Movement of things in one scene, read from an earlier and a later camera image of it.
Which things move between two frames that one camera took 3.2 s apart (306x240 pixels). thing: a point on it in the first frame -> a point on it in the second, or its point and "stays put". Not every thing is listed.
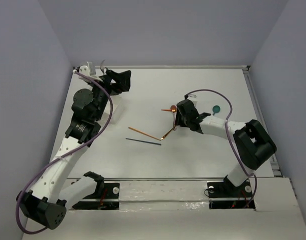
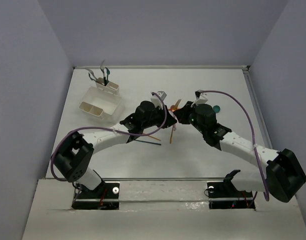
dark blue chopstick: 155,143 stays put
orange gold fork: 162,138 -> 174,108
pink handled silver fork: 102,68 stays put
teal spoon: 216,109 stays put
